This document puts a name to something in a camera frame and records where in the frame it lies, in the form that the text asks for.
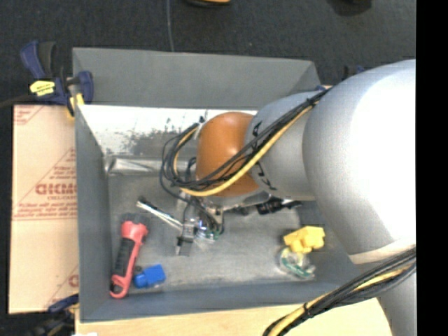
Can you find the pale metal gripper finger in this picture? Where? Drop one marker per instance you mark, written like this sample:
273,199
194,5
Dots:
158,213
185,240

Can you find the blue toy block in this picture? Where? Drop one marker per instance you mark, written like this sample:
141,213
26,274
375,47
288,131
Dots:
150,276

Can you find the red and black flashlight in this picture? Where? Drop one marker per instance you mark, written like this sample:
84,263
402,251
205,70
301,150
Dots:
127,254

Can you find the grey metal bin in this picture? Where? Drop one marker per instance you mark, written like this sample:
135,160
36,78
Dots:
245,257

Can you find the clear green tape roll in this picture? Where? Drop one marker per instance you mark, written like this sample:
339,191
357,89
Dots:
294,264

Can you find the yellow toy block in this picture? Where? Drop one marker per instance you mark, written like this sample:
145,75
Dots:
304,239

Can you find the brown cardboard board red print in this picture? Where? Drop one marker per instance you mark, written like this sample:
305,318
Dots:
42,243

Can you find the black cylinder on white bracket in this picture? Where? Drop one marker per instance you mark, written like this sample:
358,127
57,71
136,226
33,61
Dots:
271,206

